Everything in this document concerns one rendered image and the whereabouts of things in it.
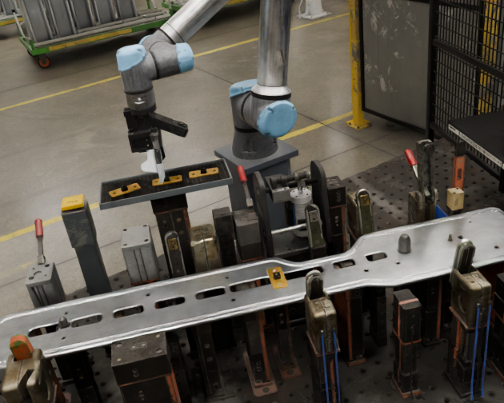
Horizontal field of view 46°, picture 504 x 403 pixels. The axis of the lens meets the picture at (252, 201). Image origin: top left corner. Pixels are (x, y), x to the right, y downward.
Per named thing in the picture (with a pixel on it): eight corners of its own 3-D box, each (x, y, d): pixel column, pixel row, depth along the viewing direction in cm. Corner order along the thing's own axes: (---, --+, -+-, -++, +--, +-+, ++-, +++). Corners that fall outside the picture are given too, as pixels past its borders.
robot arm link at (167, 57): (178, 36, 160) (139, 45, 157) (193, 43, 151) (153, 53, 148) (183, 64, 164) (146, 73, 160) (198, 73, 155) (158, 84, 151)
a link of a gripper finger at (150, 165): (144, 185, 159) (139, 153, 160) (166, 182, 159) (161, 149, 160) (142, 184, 156) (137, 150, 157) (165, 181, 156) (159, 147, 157)
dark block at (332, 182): (335, 308, 181) (328, 189, 161) (328, 294, 187) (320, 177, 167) (351, 305, 182) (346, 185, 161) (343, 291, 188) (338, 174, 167)
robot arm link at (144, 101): (153, 83, 157) (152, 93, 150) (157, 99, 159) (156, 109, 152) (125, 87, 157) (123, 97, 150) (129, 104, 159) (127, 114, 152)
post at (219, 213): (233, 329, 178) (214, 217, 159) (230, 319, 183) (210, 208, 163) (250, 325, 179) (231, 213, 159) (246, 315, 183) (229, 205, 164)
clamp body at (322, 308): (318, 432, 143) (307, 323, 126) (303, 394, 154) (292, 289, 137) (354, 422, 144) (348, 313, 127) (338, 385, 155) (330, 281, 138)
